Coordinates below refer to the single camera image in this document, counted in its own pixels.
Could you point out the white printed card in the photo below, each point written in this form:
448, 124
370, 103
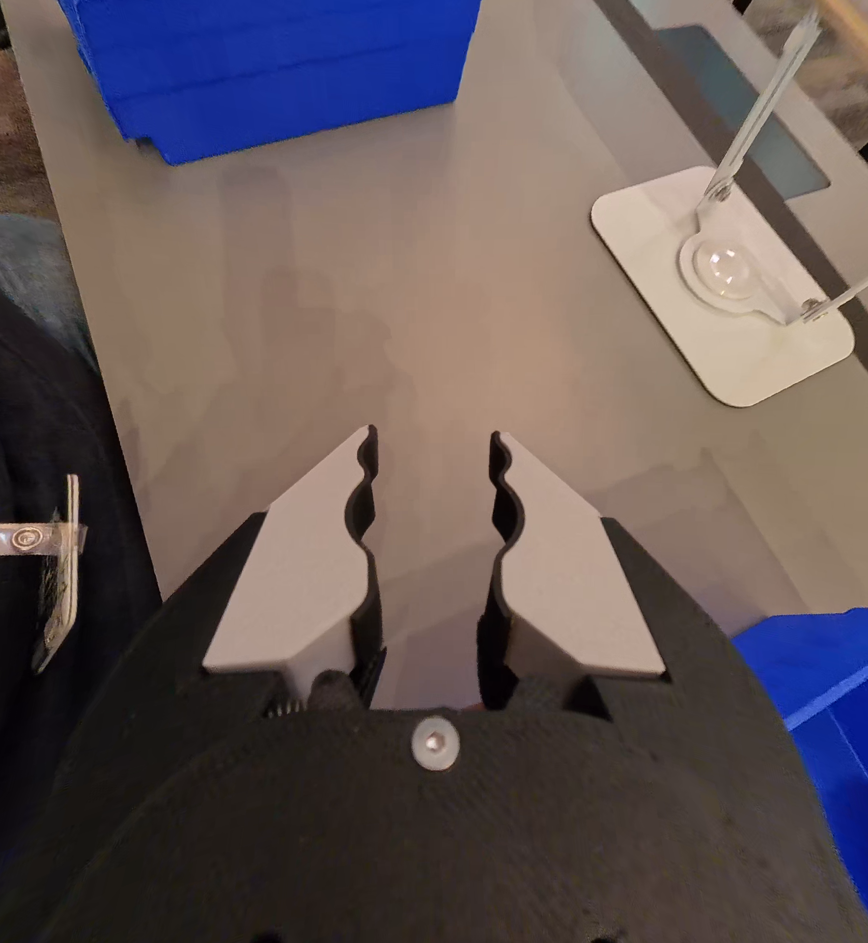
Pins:
62, 589

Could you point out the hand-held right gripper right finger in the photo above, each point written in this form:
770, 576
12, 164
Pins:
581, 597

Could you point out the person's dark clothing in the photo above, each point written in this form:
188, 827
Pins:
21, 737

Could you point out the clear acrylic stand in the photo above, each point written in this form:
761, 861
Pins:
728, 272

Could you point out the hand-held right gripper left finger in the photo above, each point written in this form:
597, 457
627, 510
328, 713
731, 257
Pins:
286, 597

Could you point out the blue plastic bin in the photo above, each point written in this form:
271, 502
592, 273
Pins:
846, 700
271, 74

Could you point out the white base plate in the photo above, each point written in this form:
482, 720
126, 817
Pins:
647, 221

